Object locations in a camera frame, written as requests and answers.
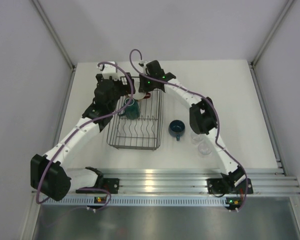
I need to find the red cup white inside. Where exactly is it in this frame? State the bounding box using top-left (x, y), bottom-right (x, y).
top-left (133, 85), bottom-right (151, 101)

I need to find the dark green mug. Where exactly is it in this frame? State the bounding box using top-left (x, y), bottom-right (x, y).
top-left (118, 98), bottom-right (140, 120)

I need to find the wire dish rack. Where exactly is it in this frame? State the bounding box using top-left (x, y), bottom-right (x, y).
top-left (106, 76), bottom-right (164, 151)

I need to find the dark blue cup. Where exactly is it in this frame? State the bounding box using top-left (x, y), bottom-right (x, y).
top-left (168, 119), bottom-right (186, 142)

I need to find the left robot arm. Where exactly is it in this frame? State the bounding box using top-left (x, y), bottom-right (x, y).
top-left (30, 72), bottom-right (135, 201)

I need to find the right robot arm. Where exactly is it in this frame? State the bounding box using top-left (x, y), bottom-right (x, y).
top-left (138, 60), bottom-right (249, 195)

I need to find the clear glass back left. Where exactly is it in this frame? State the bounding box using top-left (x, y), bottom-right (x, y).
top-left (190, 132), bottom-right (204, 145)

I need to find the clear glass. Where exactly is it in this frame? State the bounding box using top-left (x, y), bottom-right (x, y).
top-left (190, 132), bottom-right (204, 145)
top-left (197, 141), bottom-right (212, 156)

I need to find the clear glass front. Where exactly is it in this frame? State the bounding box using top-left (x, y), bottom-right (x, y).
top-left (197, 141), bottom-right (212, 156)

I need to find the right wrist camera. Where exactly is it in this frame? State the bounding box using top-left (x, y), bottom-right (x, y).
top-left (138, 60), bottom-right (148, 68)

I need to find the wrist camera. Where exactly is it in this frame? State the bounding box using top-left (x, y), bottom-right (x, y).
top-left (138, 60), bottom-right (148, 68)
top-left (98, 61), bottom-right (119, 80)

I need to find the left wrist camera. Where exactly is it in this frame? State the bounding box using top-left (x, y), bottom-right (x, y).
top-left (98, 61), bottom-right (119, 80)

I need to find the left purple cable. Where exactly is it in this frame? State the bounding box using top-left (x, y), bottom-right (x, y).
top-left (36, 61), bottom-right (136, 211)

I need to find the purple cable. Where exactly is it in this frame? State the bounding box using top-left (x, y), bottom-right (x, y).
top-left (36, 61), bottom-right (136, 211)
top-left (128, 48), bottom-right (248, 213)

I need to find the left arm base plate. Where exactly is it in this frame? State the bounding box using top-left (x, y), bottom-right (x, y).
top-left (101, 178), bottom-right (120, 194)

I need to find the left aluminium frame post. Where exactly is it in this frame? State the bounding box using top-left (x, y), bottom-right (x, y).
top-left (30, 0), bottom-right (75, 71)

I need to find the aluminium frame post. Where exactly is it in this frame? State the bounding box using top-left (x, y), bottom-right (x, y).
top-left (249, 0), bottom-right (296, 70)
top-left (30, 0), bottom-right (75, 71)

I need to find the right aluminium frame post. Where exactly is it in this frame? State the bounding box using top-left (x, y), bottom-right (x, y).
top-left (249, 0), bottom-right (296, 70)

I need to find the slotted cable duct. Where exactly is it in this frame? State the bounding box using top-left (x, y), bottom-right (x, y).
top-left (44, 195), bottom-right (229, 207)

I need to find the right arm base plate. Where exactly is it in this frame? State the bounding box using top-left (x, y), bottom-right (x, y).
top-left (206, 178), bottom-right (254, 197)

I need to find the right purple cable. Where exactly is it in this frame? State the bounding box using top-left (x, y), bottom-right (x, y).
top-left (128, 48), bottom-right (248, 213)

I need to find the aluminium mounting rail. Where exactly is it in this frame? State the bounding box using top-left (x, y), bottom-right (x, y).
top-left (64, 167), bottom-right (300, 196)

